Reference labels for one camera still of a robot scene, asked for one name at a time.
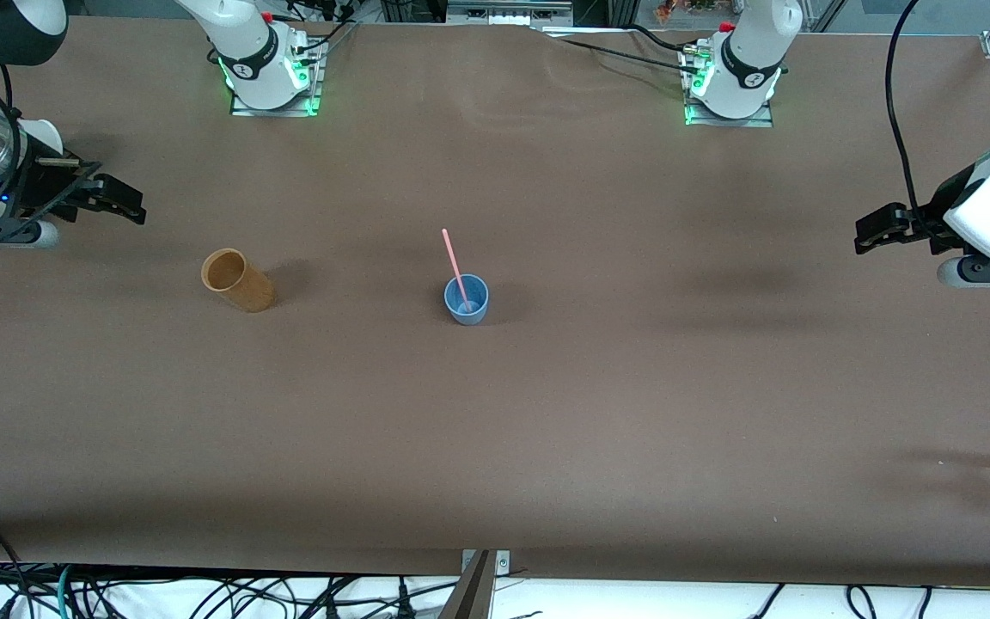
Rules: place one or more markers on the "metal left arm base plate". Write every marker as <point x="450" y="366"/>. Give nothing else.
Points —
<point x="757" y="122"/>

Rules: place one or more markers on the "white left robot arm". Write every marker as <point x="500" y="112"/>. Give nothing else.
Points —
<point x="748" y="60"/>

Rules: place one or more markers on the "orange background clutter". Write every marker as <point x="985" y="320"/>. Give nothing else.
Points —
<point x="684" y="9"/>

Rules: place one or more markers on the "metal table edge bracket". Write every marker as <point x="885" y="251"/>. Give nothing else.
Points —
<point x="504" y="563"/>

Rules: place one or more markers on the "wooden cup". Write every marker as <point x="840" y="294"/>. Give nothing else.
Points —
<point x="256" y="292"/>

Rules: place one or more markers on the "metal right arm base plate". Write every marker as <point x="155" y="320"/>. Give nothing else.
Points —
<point x="315" y="94"/>

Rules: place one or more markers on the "grey power strip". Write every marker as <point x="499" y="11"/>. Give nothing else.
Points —
<point x="508" y="13"/>

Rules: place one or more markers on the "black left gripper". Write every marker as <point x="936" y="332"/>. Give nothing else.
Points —
<point x="933" y="209"/>

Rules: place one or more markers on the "pink chopstick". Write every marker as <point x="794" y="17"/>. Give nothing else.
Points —
<point x="452" y="254"/>

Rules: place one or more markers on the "white cylinder cup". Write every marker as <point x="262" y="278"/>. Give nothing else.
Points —
<point x="46" y="136"/>

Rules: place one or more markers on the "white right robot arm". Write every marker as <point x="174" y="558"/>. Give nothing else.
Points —
<point x="254" y="52"/>

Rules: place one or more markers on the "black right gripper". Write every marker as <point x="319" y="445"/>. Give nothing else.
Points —
<point x="46" y="187"/>

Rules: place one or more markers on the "dark pole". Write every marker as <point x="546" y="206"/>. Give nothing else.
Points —
<point x="469" y="597"/>

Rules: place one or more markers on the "blue cup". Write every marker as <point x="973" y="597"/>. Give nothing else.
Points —
<point x="469" y="316"/>

